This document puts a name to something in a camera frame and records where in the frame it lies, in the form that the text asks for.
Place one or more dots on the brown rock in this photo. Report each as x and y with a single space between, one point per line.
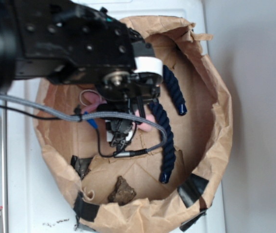
123 192

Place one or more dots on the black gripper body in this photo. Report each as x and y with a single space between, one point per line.
126 93

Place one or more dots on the pink plush bunny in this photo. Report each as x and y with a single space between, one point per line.
90 99

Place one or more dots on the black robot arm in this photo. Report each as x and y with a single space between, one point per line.
70 43

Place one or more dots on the dark blue rope toy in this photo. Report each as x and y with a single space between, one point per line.
162 119

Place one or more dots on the brown paper bag bin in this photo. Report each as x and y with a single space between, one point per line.
202 143

